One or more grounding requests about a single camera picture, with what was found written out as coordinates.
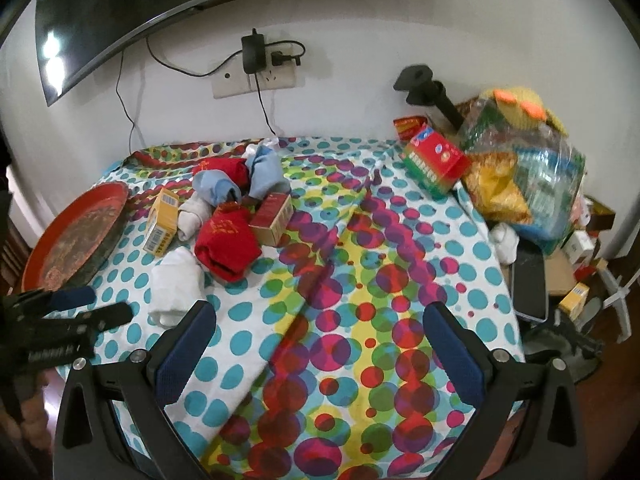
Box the black television cable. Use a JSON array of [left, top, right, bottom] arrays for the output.
[[146, 35, 243, 78]]

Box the yellow plush toy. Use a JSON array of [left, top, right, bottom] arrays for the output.
[[480, 86, 568, 133]]

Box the small white box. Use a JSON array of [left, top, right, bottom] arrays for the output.
[[562, 232, 596, 266]]

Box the red round tray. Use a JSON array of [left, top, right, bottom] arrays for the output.
[[21, 182, 132, 296]]

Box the white plastic frame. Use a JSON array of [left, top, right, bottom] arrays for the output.
[[602, 265, 637, 341]]

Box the white plastic wrap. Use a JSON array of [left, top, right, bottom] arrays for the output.
[[243, 136, 281, 158]]

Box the polka dot tablecloth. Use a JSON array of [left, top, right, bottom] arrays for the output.
[[52, 135, 526, 480]]

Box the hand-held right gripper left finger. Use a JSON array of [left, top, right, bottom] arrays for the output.
[[54, 300, 218, 480]]

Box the black plug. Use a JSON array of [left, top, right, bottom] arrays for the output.
[[270, 40, 306, 67]]

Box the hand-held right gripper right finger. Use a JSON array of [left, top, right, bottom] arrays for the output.
[[422, 301, 583, 480]]

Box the light blue sock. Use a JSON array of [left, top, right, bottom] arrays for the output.
[[246, 147, 291, 201], [192, 170, 243, 208]]

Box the black power adapter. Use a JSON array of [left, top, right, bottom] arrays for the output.
[[241, 28, 268, 75]]

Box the black adapter cable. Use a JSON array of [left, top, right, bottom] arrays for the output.
[[254, 72, 278, 138]]

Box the black smartphone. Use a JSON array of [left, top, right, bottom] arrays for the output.
[[510, 247, 549, 323]]

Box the small yellow box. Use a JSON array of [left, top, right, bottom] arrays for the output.
[[142, 187, 181, 257], [557, 282, 592, 321]]

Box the red snack packet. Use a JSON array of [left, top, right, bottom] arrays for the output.
[[393, 116, 428, 141]]

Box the clear plastic bag of snacks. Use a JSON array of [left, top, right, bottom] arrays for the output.
[[457, 87, 587, 253]]

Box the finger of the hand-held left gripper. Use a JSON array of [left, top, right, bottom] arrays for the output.
[[0, 287, 98, 318], [42, 302, 135, 333]]

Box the green and red medicine box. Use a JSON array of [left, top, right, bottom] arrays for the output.
[[402, 124, 472, 199]]

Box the white sock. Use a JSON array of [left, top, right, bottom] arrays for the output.
[[148, 247, 205, 328], [490, 222, 521, 265], [177, 195, 217, 242]]

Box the black clamp stand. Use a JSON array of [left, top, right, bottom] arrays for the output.
[[393, 64, 466, 131]]

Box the red sock with gold print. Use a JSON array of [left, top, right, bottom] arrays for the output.
[[194, 201, 262, 282], [192, 157, 249, 196]]

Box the thin black cable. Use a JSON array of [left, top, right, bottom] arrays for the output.
[[115, 52, 142, 153]]

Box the white wall socket panel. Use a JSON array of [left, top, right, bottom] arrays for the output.
[[209, 42, 297, 100]]

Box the yellow chip bag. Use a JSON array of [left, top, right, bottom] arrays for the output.
[[467, 152, 533, 226]]

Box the red brown box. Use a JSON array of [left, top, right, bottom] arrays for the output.
[[248, 193, 293, 247]]

